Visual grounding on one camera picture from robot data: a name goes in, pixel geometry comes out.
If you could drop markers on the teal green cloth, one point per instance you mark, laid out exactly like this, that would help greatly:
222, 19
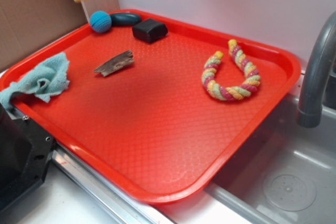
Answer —
45, 80

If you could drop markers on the red plastic tray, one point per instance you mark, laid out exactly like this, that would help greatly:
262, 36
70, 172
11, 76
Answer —
151, 128

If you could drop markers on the brown wood piece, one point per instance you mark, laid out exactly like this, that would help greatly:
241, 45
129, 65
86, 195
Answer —
116, 63

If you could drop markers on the black rectangular block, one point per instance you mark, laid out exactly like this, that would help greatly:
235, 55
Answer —
149, 30

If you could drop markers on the dark teal oval object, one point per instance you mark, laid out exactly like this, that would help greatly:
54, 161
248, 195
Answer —
125, 19

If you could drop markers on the blue knitted ball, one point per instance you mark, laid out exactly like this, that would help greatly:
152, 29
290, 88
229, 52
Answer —
100, 22

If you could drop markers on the grey sink basin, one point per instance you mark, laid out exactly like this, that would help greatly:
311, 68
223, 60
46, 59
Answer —
283, 173

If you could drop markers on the grey sink faucet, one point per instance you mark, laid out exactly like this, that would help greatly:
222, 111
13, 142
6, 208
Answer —
318, 87

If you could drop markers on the brown cardboard panel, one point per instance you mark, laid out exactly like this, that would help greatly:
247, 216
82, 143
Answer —
29, 25

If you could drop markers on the multicolour twisted rope toy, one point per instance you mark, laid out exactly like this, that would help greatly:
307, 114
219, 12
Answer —
230, 76

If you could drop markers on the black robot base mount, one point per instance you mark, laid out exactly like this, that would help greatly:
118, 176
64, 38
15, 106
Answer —
26, 150

